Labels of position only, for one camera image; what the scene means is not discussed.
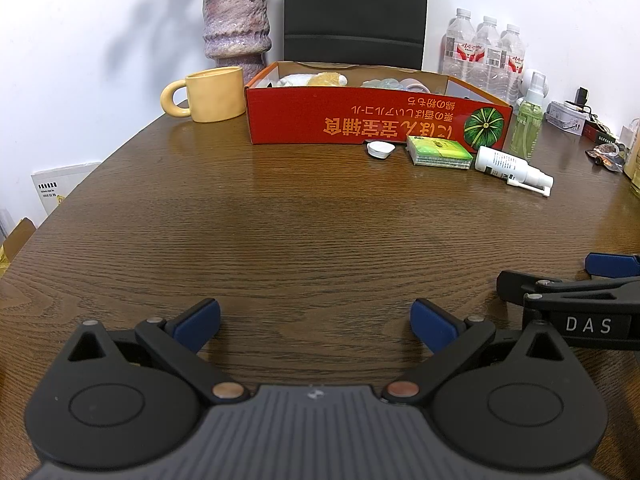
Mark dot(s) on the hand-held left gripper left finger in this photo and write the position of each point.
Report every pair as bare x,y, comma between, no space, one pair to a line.
200,317

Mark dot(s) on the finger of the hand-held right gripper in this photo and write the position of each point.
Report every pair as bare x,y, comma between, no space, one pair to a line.
612,265
515,287

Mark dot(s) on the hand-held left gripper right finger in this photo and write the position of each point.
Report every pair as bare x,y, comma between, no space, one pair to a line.
430,320

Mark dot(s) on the red cardboard box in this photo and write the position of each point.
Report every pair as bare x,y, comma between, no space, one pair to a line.
350,120

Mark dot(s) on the pink cosmetic jar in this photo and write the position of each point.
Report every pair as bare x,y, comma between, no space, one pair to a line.
415,85

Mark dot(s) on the iridescent plastic bag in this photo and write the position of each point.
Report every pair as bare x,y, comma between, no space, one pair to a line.
382,84

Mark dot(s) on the white and yellow plush toy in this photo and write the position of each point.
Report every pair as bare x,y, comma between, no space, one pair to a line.
310,80

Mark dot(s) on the crumpled snack wrapper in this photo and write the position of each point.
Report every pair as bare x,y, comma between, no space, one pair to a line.
607,156

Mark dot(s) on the white spray bottle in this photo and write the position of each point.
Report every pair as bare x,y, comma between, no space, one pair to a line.
500,162

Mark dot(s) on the dark flat box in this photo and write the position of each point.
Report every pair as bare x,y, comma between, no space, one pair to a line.
600,134

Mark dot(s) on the green tissue pack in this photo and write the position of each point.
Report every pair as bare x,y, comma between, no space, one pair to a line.
440,152

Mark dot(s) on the green spray bottle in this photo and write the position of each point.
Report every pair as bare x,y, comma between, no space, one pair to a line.
525,130

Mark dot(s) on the black adapter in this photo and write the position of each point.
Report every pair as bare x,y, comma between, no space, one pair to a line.
582,96

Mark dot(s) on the small white round cap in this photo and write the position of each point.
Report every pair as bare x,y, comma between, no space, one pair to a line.
381,150

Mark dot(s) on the white paper box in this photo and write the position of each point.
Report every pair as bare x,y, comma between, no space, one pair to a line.
60,187

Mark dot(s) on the white round device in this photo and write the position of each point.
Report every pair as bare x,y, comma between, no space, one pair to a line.
545,85

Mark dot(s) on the brown cardboard box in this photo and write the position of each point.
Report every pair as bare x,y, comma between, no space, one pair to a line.
15,242

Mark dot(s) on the clear water bottle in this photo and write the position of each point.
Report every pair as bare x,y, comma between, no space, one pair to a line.
487,60
514,65
459,50

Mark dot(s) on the yellow mug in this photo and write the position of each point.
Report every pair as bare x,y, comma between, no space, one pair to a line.
215,95

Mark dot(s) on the purple ceramic vase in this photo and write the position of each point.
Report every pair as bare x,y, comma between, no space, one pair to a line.
235,25

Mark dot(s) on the black paper bag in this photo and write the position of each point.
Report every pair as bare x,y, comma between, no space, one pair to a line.
355,10

